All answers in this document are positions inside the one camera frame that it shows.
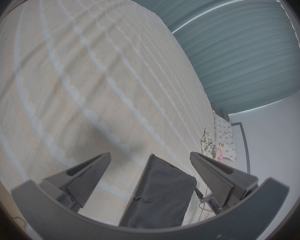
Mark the grey bedside table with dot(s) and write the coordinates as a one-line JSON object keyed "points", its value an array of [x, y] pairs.
{"points": [[220, 111]]}

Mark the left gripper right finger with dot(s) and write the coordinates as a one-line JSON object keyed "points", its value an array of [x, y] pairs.
{"points": [[215, 176]]}

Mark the pink garment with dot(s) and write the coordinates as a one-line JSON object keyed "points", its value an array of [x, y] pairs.
{"points": [[219, 155]]}

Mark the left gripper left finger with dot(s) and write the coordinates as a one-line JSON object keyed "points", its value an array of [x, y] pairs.
{"points": [[90, 174]]}

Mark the bed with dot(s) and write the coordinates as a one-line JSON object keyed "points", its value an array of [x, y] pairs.
{"points": [[77, 84]]}

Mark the black T-shirt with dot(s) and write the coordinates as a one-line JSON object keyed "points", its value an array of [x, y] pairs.
{"points": [[162, 191]]}

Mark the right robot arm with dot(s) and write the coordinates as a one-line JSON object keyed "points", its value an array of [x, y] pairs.
{"points": [[215, 205]]}

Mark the white printed garment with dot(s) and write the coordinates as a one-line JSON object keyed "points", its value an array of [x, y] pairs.
{"points": [[206, 141]]}

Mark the white printed pillow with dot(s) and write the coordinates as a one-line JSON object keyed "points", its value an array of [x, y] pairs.
{"points": [[225, 136]]}

